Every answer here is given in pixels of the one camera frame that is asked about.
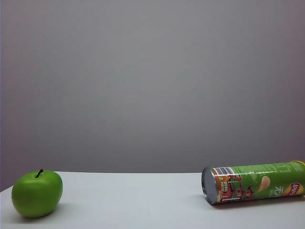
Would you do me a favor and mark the green apple with dark stem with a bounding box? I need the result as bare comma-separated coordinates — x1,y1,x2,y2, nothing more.
11,169,63,218

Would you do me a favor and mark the green Lay's chips can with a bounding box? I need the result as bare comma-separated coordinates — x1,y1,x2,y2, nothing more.
201,160,305,206

